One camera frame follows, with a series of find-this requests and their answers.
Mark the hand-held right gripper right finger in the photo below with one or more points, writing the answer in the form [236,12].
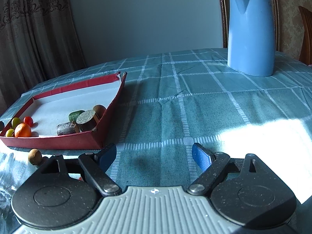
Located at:
[201,156]

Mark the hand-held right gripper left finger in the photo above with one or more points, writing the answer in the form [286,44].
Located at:
[107,156]

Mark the beige-topped brown cylinder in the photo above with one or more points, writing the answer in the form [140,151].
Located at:
[86,121]

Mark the brown kiwi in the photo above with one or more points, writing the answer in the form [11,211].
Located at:
[100,109]

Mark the dark rough cylinder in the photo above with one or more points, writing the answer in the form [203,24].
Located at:
[65,128]

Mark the green toy fruit piece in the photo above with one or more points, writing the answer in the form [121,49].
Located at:
[75,115]

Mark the red cardboard box tray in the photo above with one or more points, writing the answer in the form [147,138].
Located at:
[56,107]

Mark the orange mandarin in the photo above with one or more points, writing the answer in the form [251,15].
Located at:
[23,130]

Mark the small yellow-green fruit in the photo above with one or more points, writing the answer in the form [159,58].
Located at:
[16,121]
[9,133]

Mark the teal checked tablecloth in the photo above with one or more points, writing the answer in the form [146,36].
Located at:
[182,102]

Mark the blue electric kettle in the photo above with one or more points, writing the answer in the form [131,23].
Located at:
[251,31]

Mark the brown patterned curtain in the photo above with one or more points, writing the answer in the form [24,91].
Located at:
[36,36]

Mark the brown wooden chair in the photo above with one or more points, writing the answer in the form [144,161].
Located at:
[306,34]

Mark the ornate wall frame moulding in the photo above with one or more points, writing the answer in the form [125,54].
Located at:
[223,17]

